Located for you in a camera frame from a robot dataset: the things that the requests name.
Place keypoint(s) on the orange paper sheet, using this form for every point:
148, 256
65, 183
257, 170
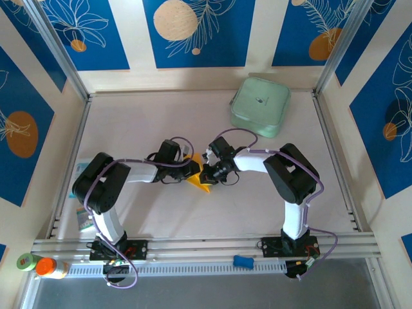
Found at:
195, 181

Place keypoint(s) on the green tape roll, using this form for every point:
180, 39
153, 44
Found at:
25, 261

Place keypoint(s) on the aluminium side rail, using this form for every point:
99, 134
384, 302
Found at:
69, 145
336, 161

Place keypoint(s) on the mint green zip pouch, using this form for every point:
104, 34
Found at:
260, 99

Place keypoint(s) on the blue bone-shaped object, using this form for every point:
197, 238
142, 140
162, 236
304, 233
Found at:
243, 261

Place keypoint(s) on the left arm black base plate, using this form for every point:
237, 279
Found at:
140, 249

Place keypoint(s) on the long aluminium mounting rail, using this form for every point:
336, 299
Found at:
199, 246

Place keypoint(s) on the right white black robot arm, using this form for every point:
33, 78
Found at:
293, 215

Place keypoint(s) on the green orange printed packet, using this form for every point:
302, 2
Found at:
83, 222

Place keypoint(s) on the aluminium frame post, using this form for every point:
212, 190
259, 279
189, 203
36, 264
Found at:
344, 45
54, 45

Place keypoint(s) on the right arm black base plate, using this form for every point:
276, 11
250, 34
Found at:
270, 248

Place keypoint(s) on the orange lid bottle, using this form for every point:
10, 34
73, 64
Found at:
46, 266

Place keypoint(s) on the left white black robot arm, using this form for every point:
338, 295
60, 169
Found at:
107, 225

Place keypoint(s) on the blue white plastic packet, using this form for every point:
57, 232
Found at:
78, 167

